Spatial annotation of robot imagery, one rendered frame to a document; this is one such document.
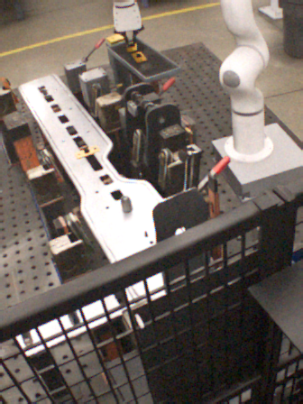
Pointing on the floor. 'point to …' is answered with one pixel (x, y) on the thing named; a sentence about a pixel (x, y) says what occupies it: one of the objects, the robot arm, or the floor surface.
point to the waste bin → (292, 26)
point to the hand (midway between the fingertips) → (131, 41)
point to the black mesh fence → (39, 314)
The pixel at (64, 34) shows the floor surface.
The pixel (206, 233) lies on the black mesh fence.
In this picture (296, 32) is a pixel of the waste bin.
